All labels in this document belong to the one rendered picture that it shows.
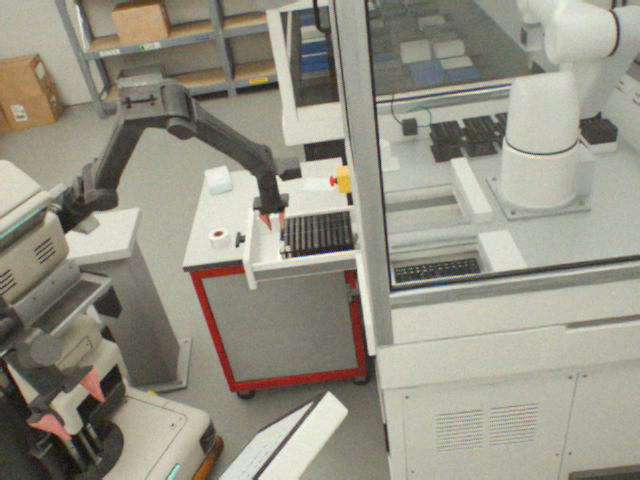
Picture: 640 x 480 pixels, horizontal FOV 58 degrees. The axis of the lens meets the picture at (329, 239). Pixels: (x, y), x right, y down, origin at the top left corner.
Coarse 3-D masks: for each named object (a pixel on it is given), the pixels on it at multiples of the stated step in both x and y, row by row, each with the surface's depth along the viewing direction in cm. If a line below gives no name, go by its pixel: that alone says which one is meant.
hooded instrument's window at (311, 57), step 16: (288, 16) 219; (304, 16) 219; (320, 16) 220; (288, 32) 222; (304, 32) 223; (272, 48) 228; (288, 48) 226; (304, 48) 226; (320, 48) 227; (304, 64) 230; (320, 64) 230; (304, 80) 234; (320, 80) 234; (336, 80) 234; (304, 96) 238; (320, 96) 238; (336, 96) 238
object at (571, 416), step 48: (432, 384) 139; (480, 384) 140; (528, 384) 141; (576, 384) 142; (624, 384) 143; (384, 432) 161; (432, 432) 150; (480, 432) 151; (528, 432) 153; (576, 432) 153; (624, 432) 154
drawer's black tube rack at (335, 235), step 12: (312, 216) 184; (324, 216) 183; (348, 216) 181; (288, 228) 185; (300, 228) 180; (312, 228) 178; (324, 228) 178; (336, 228) 177; (348, 228) 177; (288, 240) 180; (300, 240) 175; (312, 240) 174; (324, 240) 173; (336, 240) 172; (348, 240) 171; (288, 252) 171; (300, 252) 173; (312, 252) 174; (324, 252) 173
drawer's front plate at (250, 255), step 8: (256, 216) 189; (248, 224) 180; (256, 224) 187; (248, 232) 176; (256, 232) 185; (248, 240) 173; (256, 240) 183; (248, 248) 169; (256, 248) 181; (248, 256) 166; (256, 256) 179; (248, 264) 165; (248, 272) 167; (248, 280) 169
